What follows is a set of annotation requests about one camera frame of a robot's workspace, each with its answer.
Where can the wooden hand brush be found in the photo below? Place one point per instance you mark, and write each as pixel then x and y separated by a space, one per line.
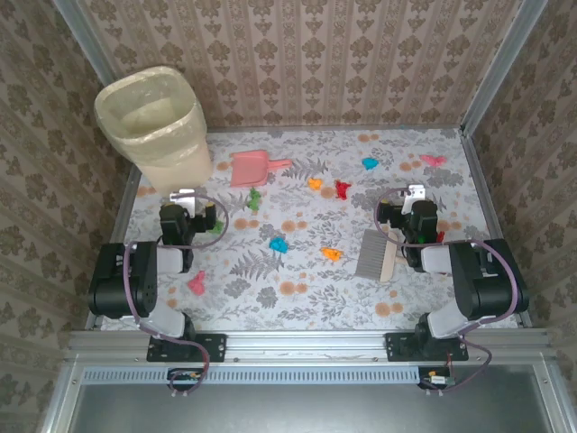
pixel 374 252

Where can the pink plastic dustpan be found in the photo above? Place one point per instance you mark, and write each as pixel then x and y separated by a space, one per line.
pixel 248 169

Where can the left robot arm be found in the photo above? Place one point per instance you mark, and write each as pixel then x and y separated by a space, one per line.
pixel 135 279

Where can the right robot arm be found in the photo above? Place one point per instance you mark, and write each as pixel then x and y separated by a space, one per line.
pixel 487 288

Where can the green crumpled paper scrap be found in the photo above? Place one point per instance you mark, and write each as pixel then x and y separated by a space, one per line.
pixel 254 199
pixel 218 227

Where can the red crumpled paper scrap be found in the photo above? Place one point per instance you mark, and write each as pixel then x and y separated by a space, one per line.
pixel 440 236
pixel 341 189

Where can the blue crumpled paper scrap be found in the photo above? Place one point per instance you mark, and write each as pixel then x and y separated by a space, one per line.
pixel 278 244
pixel 369 163

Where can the pink crumpled paper scrap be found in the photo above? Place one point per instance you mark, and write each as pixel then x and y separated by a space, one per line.
pixel 433 160
pixel 197 283

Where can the orange crumpled paper scrap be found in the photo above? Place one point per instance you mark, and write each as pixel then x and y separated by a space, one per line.
pixel 331 254
pixel 314 183

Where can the beige trash bin with liner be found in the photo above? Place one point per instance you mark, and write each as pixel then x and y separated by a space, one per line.
pixel 153 131

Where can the floral patterned table mat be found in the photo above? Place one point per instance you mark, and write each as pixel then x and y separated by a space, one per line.
pixel 315 293

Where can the small connector board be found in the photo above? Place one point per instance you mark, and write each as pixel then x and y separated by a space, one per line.
pixel 437 380
pixel 185 376

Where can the grey metal panel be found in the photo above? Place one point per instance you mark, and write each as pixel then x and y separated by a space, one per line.
pixel 293 410

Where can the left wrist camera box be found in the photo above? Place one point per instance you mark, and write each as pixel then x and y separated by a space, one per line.
pixel 187 203

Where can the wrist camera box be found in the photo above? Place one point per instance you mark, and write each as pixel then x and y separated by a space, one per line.
pixel 187 203
pixel 417 193

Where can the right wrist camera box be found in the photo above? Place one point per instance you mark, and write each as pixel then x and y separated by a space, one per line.
pixel 417 193

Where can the aluminium table side rail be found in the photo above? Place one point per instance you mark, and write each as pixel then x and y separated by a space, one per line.
pixel 122 212
pixel 481 180

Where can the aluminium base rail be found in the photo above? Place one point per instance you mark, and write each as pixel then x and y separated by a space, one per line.
pixel 306 345

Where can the aluminium frame post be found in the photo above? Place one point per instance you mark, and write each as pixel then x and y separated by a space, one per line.
pixel 501 67
pixel 88 43

